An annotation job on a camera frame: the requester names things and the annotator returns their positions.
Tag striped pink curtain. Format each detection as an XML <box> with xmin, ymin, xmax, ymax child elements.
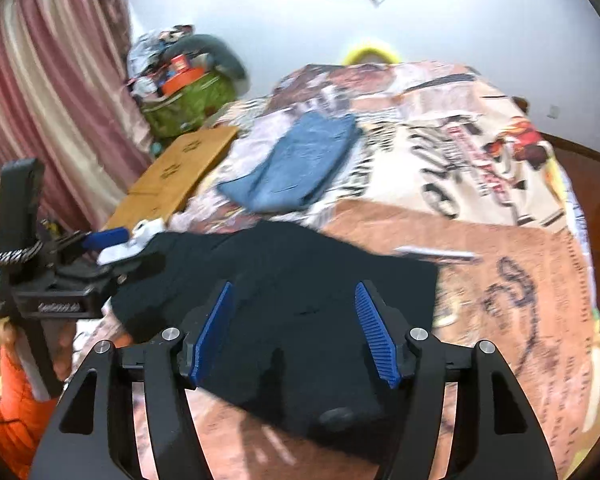
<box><xmin>0</xmin><ymin>0</ymin><xmax>153</xmax><ymax>231</ymax></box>

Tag person's left hand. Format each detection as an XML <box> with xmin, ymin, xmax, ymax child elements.
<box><xmin>54</xmin><ymin>324</ymin><xmax>81</xmax><ymax>385</ymax></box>

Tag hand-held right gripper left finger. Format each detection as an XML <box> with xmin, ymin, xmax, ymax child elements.
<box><xmin>30</xmin><ymin>281</ymin><xmax>236</xmax><ymax>480</ymax></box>

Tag blue jeans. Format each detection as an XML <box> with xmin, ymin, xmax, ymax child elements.
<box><xmin>216</xmin><ymin>111</ymin><xmax>363</xmax><ymax>213</ymax></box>

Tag orange box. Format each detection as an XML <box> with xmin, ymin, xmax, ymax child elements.
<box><xmin>161</xmin><ymin>66</ymin><xmax>206</xmax><ymax>96</ymax></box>

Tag white cloth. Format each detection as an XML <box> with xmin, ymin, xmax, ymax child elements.
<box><xmin>97</xmin><ymin>219</ymin><xmax>165</xmax><ymax>267</ymax></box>

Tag printed blanket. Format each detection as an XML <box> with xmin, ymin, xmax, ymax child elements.
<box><xmin>75</xmin><ymin>60</ymin><xmax>600</xmax><ymax>480</ymax></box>

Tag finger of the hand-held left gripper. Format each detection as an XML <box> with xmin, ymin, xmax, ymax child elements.
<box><xmin>95</xmin><ymin>252</ymin><xmax>167</xmax><ymax>283</ymax></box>
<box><xmin>80</xmin><ymin>226</ymin><xmax>131</xmax><ymax>252</ymax></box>

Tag green patterned bag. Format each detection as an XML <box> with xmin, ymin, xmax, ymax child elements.
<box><xmin>142</xmin><ymin>72</ymin><xmax>238</xmax><ymax>141</ymax></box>

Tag wooden folding lap desk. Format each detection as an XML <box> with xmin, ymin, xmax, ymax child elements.
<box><xmin>127</xmin><ymin>125</ymin><xmax>241</xmax><ymax>213</ymax></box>

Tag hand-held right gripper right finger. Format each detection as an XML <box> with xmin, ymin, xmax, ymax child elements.
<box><xmin>355</xmin><ymin>280</ymin><xmax>558</xmax><ymax>480</ymax></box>

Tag pile of clothes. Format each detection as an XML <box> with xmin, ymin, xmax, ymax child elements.
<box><xmin>126</xmin><ymin>24</ymin><xmax>196</xmax><ymax>98</ymax></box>

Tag grey long pillow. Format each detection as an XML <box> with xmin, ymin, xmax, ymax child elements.
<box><xmin>160</xmin><ymin>34</ymin><xmax>251</xmax><ymax>93</ymax></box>

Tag light wooden bedside table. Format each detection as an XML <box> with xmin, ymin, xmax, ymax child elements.
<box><xmin>100</xmin><ymin>192</ymin><xmax>173</xmax><ymax>233</ymax></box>

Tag black pants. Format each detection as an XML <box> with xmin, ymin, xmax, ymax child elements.
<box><xmin>111</xmin><ymin>220</ymin><xmax>440</xmax><ymax>441</ymax></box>

